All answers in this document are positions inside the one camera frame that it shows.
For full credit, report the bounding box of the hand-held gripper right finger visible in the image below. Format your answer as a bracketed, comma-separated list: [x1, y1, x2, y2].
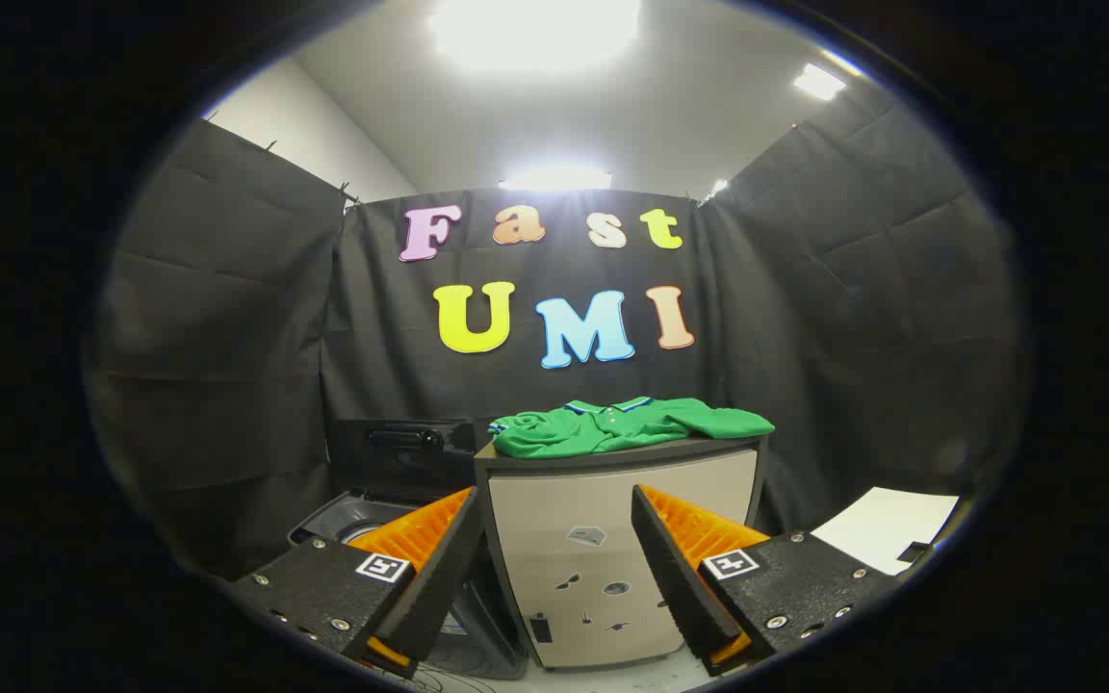
[631, 483, 903, 678]

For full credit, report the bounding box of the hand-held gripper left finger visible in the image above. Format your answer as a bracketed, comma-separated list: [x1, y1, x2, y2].
[232, 485, 486, 680]

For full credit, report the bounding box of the grey washing machine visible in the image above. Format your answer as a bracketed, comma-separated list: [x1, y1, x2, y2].
[287, 488, 529, 681]

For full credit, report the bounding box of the green polo shirt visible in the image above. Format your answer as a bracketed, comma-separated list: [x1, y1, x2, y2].
[488, 396, 776, 460]

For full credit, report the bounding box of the beige cabinet with dark top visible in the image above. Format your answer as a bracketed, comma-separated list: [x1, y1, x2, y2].
[473, 433, 770, 672]

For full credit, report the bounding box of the white flat sheet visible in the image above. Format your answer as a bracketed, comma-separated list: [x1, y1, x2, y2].
[809, 486, 961, 578]

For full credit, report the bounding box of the black backdrop cloth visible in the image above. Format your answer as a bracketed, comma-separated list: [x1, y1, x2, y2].
[83, 91, 1032, 580]

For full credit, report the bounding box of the rectangular ceiling light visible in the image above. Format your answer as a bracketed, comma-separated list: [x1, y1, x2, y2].
[792, 63, 848, 102]

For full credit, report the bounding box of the large round ceiling light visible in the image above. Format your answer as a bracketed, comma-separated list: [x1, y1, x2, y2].
[427, 0, 644, 75]

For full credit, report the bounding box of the black cable tangle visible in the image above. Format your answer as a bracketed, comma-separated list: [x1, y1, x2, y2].
[408, 658, 519, 693]

